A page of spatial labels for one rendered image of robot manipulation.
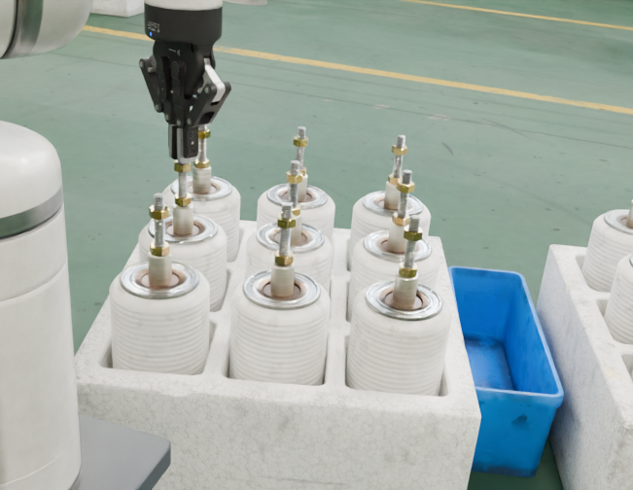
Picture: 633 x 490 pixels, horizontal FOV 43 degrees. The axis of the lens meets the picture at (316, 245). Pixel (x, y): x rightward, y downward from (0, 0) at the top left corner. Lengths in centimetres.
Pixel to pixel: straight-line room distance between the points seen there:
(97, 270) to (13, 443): 93
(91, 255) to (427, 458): 78
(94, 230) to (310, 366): 78
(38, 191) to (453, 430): 50
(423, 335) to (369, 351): 5
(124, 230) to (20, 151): 110
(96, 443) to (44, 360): 12
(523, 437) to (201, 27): 56
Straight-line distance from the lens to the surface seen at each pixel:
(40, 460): 44
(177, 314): 76
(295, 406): 75
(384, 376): 77
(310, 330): 75
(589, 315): 97
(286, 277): 76
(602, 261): 104
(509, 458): 98
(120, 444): 52
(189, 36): 79
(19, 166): 37
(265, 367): 77
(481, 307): 119
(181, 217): 87
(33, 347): 41
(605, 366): 89
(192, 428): 78
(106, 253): 140
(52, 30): 36
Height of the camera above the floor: 63
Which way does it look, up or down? 26 degrees down
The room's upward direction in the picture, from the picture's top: 5 degrees clockwise
